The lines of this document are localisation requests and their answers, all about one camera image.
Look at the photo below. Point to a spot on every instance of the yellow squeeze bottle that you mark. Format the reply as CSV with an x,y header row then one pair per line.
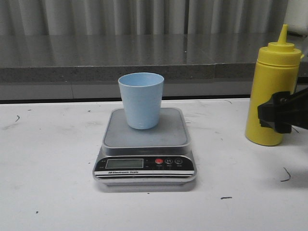
x,y
276,70

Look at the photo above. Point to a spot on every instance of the light blue plastic cup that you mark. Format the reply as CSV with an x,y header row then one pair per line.
x,y
141,94

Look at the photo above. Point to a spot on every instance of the silver electronic kitchen scale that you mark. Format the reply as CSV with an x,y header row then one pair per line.
x,y
159,159

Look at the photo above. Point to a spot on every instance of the white pleated curtain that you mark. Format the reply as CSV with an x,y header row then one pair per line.
x,y
139,17

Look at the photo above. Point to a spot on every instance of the white object on counter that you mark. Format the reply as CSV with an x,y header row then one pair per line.
x,y
297,17

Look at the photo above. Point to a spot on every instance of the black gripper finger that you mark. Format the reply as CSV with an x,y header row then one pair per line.
x,y
284,110

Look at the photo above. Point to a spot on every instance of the grey stone counter ledge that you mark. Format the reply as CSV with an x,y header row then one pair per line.
x,y
87,68

